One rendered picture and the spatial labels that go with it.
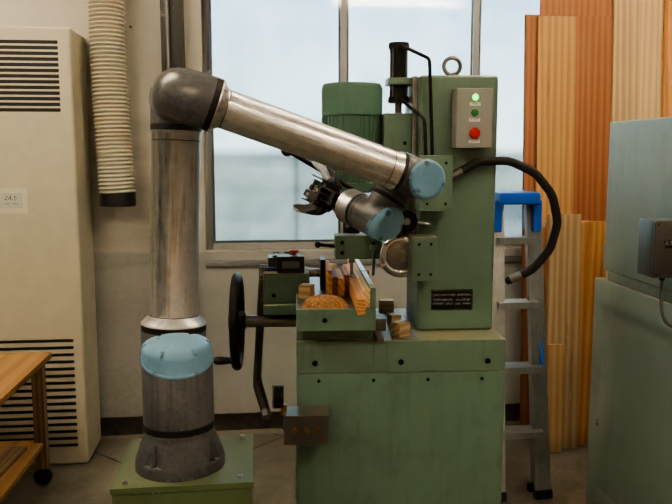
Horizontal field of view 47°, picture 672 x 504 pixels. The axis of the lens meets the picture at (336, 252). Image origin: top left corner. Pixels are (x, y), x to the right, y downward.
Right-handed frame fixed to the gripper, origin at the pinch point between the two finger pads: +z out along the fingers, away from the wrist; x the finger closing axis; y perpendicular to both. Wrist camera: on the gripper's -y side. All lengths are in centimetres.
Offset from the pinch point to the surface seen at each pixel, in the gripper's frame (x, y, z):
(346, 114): -22.2, -4.3, 1.2
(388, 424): 51, -30, -38
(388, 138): -21.2, -15.6, -6.5
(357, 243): 9.8, -21.6, -6.9
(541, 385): 35, -131, -23
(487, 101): -41, -24, -27
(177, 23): -36, -25, 146
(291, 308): 34.6, -12.2, -2.6
